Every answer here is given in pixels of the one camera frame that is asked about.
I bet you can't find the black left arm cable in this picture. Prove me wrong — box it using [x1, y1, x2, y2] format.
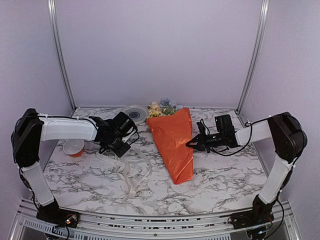
[98, 124, 140, 155]

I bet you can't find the yellow daisy fake bunch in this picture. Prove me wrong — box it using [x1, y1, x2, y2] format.
[147, 108, 166, 119]

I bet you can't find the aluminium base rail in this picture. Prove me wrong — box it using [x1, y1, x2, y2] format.
[8, 199, 301, 240]

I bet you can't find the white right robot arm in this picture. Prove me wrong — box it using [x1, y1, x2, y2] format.
[185, 111, 308, 224]

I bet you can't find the aluminium frame post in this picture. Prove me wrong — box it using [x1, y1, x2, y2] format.
[47, 0, 77, 111]
[236, 0, 270, 115]

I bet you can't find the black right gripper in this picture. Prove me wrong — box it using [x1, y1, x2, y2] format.
[185, 130, 225, 153]

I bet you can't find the cream ribbon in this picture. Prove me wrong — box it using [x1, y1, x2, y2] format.
[108, 144, 152, 201]

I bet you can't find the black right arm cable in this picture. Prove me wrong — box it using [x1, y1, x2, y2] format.
[207, 119, 253, 157]

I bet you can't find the grey ringed plate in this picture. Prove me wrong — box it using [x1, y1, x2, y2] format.
[121, 105, 149, 125]

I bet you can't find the aluminium frame post left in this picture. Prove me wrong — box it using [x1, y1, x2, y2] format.
[47, 0, 77, 111]

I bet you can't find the pink rose fake stem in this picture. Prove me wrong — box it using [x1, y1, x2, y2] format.
[147, 101, 161, 111]

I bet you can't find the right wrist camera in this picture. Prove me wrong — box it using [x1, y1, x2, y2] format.
[196, 118, 210, 136]

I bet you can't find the aluminium frame post right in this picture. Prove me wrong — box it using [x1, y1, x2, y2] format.
[236, 0, 270, 115]

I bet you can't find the orange cup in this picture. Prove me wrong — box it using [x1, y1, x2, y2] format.
[62, 139, 85, 158]

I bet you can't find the brown orange wrapping paper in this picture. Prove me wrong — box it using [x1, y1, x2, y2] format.
[146, 108, 194, 185]

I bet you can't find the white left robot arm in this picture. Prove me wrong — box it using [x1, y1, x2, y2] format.
[10, 108, 138, 223]

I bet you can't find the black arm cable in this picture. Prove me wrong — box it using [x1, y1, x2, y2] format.
[207, 119, 253, 157]
[98, 124, 140, 155]

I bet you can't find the blue fake flower stem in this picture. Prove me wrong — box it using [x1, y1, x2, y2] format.
[160, 97, 177, 109]

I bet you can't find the green leafy fake stem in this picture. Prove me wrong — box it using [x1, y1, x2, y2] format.
[162, 104, 178, 116]

